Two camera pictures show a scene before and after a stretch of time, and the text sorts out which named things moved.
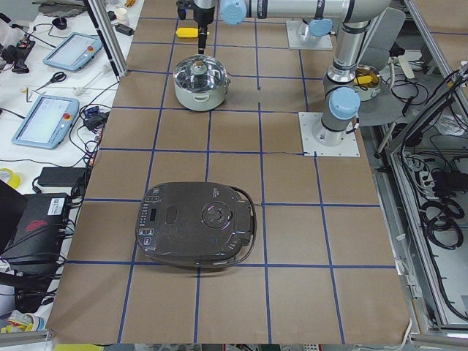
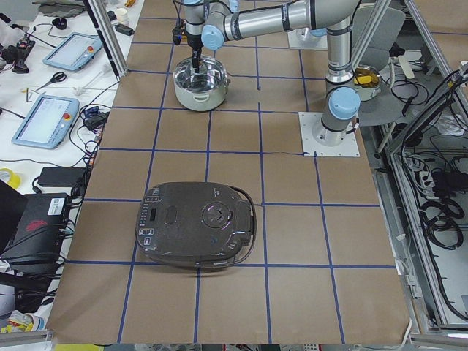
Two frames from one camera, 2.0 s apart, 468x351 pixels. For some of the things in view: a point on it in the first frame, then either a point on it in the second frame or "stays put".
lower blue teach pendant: (47, 123) stays put
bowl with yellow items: (367, 82) stays put
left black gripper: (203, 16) to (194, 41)
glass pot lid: (200, 72) stays put
